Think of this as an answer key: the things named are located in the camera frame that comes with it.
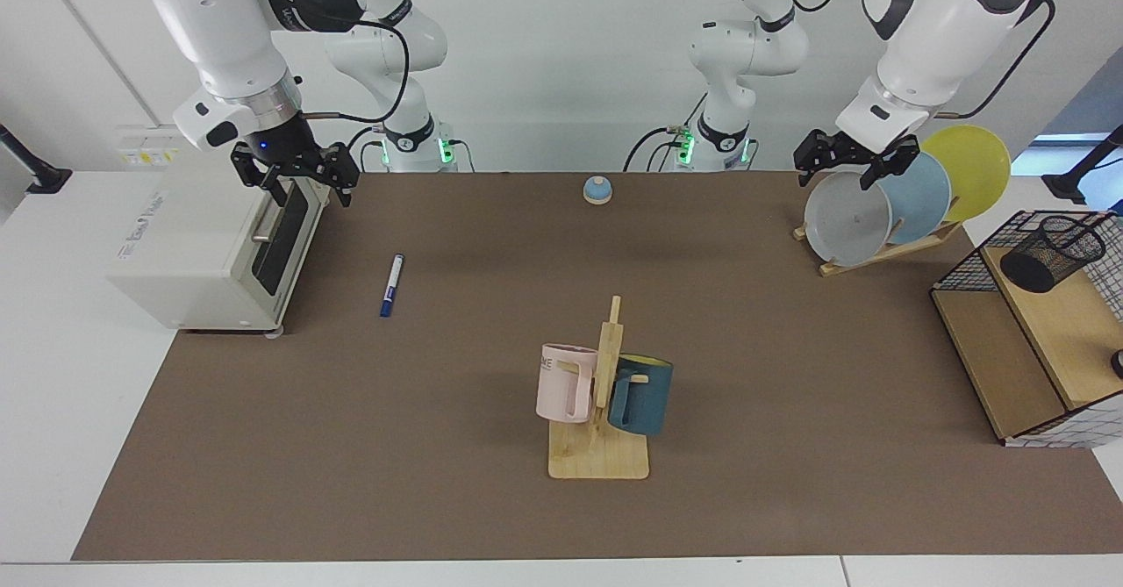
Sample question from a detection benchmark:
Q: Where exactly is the blue and white marker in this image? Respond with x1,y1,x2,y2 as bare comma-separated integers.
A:
379,254,405,319

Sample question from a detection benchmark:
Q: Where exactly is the black mesh pen holder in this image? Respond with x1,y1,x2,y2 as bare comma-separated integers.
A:
1000,215,1108,295

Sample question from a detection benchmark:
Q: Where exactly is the light blue plate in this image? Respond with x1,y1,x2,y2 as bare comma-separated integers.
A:
864,148,953,246

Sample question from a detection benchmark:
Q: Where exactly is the grey plate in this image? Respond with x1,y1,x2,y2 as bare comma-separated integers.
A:
804,171,894,267

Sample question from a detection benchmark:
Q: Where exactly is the wooden plate rack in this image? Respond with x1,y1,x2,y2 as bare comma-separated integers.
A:
792,218,963,277

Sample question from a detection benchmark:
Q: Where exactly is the pale toaster oven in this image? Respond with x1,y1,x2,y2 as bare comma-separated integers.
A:
107,124,333,336

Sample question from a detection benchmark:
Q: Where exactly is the yellow plate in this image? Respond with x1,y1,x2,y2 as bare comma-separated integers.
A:
921,125,1012,223

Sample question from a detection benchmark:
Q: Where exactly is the brown table cloth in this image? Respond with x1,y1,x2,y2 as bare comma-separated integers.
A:
72,171,1123,562

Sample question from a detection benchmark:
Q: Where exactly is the dark blue cup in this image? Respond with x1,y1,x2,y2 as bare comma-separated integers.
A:
607,354,675,437

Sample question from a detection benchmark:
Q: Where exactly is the pink cup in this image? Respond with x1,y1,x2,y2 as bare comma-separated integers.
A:
536,343,599,425

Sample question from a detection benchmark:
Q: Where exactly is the wooden cup stand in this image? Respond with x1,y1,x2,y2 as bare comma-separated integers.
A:
548,296,651,481

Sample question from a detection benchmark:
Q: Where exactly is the black base cable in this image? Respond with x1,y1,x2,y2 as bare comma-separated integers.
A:
623,94,708,173
337,125,387,174

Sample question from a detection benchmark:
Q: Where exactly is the white wall socket panel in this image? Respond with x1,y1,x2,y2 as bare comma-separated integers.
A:
117,125,192,168

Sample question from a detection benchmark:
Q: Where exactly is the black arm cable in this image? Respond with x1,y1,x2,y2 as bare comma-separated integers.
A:
297,4,412,125
933,0,1055,121

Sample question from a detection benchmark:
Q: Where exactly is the wire basket with wooden floor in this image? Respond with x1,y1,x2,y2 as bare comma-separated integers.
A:
930,210,1123,449

